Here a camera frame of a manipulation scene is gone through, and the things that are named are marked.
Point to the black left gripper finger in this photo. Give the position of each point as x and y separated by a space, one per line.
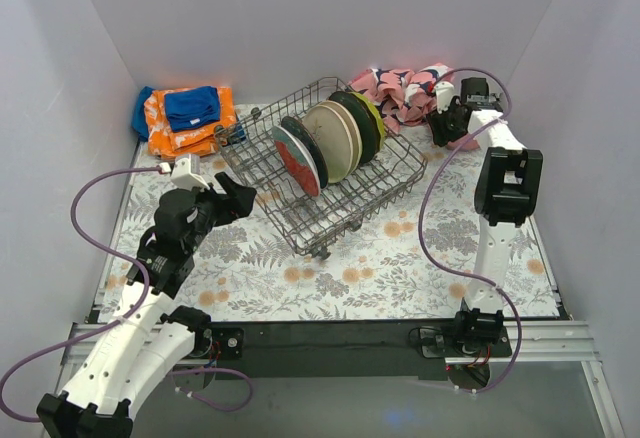
240 200
230 187

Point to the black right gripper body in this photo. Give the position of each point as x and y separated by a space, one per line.
451 121

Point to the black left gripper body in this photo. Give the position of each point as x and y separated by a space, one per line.
220 200

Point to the pink polka dot plate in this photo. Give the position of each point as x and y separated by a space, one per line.
464 143

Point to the red teal floral plate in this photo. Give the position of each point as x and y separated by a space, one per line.
297 160

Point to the green polka dot plate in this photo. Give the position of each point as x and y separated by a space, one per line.
376 116

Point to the dark blue floral plate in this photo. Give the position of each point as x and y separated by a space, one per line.
298 130
365 121

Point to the cream green plate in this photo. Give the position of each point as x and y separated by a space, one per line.
333 139
353 129

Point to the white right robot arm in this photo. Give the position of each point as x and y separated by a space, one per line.
505 197

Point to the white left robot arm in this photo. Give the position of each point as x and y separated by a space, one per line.
149 332

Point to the pink navy patterned cloth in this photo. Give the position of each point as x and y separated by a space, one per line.
403 97

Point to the orange white patterned cloth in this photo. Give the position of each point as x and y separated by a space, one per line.
167 145

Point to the blue folded towel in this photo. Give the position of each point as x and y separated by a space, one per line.
189 110

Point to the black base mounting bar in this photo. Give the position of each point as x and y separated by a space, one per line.
350 348

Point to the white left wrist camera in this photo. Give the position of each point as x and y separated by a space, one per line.
184 172

